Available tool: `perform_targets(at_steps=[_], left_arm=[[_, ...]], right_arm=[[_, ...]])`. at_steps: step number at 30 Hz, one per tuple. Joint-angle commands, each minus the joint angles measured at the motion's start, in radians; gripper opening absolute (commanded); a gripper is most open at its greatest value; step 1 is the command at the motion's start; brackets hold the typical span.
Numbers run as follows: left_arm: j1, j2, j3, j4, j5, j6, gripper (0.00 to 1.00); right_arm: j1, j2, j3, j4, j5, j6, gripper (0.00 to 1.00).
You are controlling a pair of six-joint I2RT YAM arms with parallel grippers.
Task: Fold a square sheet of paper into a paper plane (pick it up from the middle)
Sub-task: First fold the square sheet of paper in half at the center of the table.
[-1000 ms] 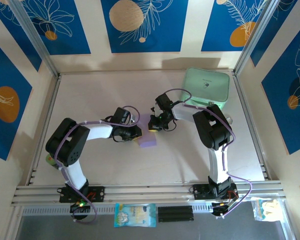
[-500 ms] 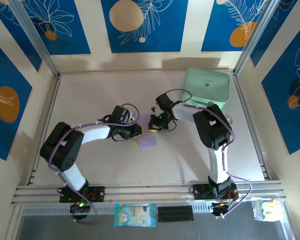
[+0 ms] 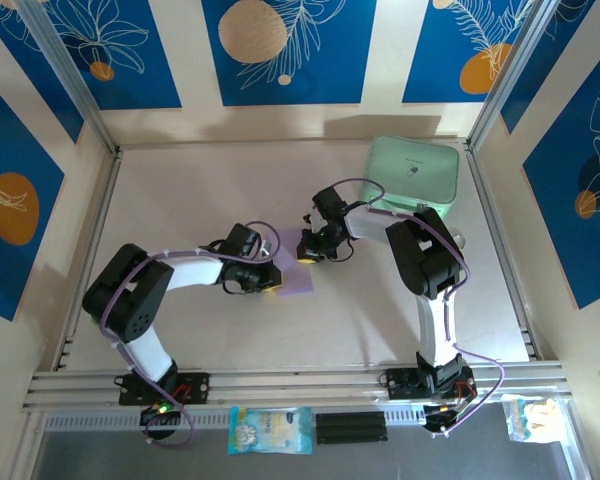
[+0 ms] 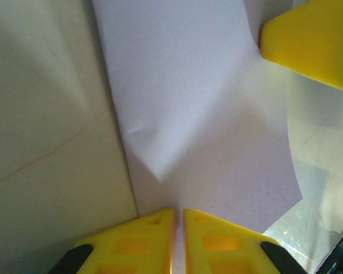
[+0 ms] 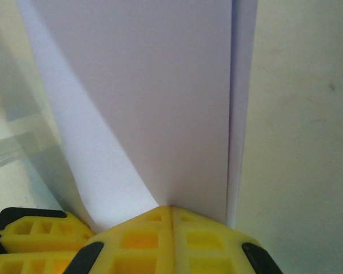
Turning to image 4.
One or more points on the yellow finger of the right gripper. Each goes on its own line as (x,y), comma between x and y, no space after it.
(317,42)

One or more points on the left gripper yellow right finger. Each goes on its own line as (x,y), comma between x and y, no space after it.
(225,248)

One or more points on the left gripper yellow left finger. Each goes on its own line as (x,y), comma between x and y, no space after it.
(125,245)

